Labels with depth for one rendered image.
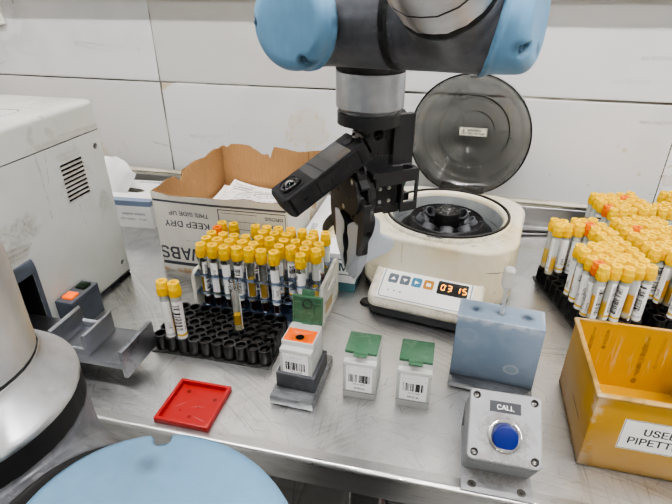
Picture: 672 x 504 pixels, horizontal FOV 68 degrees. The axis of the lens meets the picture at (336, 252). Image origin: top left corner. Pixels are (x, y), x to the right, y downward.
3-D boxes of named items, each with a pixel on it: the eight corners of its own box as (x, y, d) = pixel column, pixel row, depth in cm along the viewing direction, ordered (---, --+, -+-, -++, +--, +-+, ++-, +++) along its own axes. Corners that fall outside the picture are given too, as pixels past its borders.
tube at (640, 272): (625, 327, 73) (646, 263, 68) (627, 334, 72) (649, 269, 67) (612, 325, 74) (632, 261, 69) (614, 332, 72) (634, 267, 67)
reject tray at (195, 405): (154, 422, 58) (153, 417, 58) (182, 382, 64) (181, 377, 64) (207, 433, 57) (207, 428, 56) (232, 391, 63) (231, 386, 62)
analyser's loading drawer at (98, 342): (-10, 353, 66) (-23, 321, 63) (28, 324, 72) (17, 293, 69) (128, 377, 62) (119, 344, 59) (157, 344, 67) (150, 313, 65)
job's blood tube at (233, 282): (233, 342, 70) (226, 282, 66) (237, 336, 72) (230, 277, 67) (242, 343, 70) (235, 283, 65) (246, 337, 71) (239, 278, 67)
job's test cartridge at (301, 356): (281, 384, 62) (278, 343, 59) (294, 359, 66) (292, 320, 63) (312, 390, 61) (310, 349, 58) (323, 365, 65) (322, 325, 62)
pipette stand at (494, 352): (447, 386, 63) (456, 322, 59) (453, 352, 69) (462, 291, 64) (530, 404, 61) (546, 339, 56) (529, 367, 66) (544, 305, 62)
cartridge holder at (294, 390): (270, 403, 61) (268, 381, 59) (294, 356, 68) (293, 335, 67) (312, 412, 59) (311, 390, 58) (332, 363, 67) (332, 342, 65)
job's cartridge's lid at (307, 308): (292, 288, 61) (293, 286, 61) (291, 322, 63) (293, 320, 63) (322, 293, 60) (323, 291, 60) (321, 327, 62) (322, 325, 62)
